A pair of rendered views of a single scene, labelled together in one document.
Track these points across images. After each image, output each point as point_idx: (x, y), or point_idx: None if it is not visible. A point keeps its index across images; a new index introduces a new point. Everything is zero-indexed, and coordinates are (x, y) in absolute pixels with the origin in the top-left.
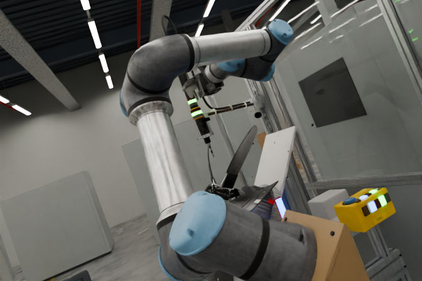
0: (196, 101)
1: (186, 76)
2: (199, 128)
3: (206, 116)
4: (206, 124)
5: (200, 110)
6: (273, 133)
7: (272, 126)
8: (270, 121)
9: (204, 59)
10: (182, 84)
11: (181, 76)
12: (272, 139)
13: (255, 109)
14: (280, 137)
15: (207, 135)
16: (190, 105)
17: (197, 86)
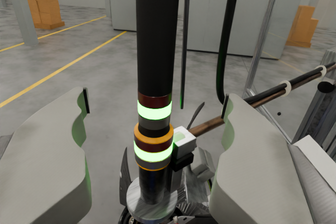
0: (166, 115)
1: None
2: (139, 182)
3: (186, 153)
4: (171, 175)
5: (164, 152)
6: (325, 156)
7: (331, 105)
8: (334, 96)
9: None
10: (137, 23)
11: None
12: (313, 162)
13: (331, 78)
14: (333, 189)
15: (145, 222)
16: (138, 118)
17: (223, 32)
